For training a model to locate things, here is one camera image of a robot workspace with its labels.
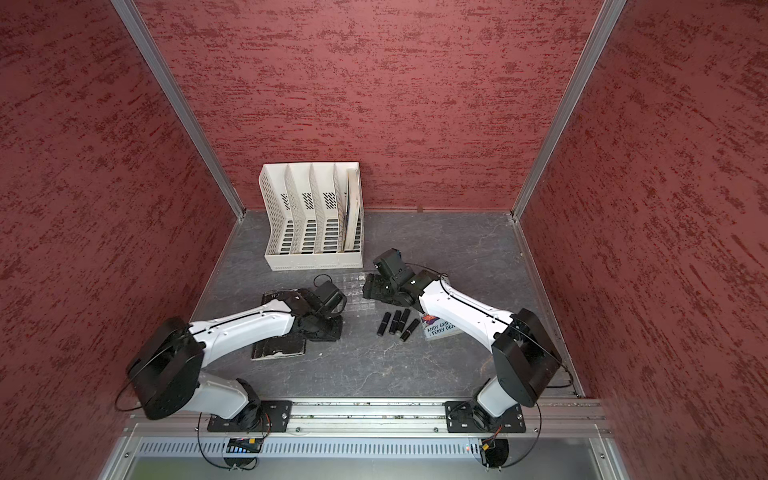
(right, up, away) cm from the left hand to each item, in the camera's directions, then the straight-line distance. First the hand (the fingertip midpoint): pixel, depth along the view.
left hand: (334, 340), depth 84 cm
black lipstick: (+14, +3, +5) cm, 15 cm away
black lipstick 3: (+20, +4, +6) cm, 22 cm away
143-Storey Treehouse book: (+30, +3, +3) cm, 31 cm away
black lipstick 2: (+18, +4, +5) cm, 19 cm away
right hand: (+12, +13, 0) cm, 17 cm away
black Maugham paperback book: (-13, -1, 0) cm, 13 cm away
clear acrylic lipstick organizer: (+7, +19, -15) cm, 25 cm away
